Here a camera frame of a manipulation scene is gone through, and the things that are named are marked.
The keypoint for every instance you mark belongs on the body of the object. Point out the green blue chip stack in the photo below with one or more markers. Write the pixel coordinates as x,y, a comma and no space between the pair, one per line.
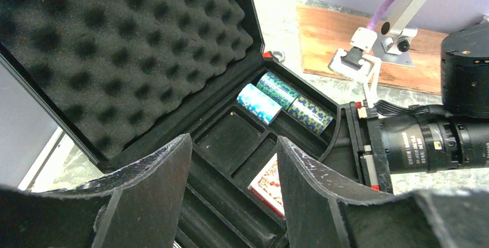
277,89

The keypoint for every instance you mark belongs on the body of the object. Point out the black poker set case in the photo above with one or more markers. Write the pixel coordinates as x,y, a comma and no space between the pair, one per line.
123,78

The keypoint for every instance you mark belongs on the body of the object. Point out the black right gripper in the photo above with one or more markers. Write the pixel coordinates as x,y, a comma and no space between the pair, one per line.
389,139

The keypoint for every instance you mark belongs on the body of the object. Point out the wooden base board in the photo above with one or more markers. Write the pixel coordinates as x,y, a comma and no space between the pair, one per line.
322,32

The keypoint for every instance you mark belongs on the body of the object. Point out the red playing card deck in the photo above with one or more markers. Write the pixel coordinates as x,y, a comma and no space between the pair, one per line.
266,187

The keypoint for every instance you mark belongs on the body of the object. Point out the white blue chip stack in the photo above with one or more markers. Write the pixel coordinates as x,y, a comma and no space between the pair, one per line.
258,103

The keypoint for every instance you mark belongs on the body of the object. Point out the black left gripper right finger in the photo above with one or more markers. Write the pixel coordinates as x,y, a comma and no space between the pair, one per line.
326,209

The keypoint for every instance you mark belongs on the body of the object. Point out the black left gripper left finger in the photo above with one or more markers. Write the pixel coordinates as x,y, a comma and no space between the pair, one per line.
135,206

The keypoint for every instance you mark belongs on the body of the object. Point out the blue yellow chip stack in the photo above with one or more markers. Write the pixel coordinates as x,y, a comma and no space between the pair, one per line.
310,115

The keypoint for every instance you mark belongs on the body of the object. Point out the grey metal stand bracket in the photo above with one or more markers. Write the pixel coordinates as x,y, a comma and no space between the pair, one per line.
396,33

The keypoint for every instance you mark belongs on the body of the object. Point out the red and silver key tool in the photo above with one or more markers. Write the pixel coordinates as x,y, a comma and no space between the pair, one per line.
278,56

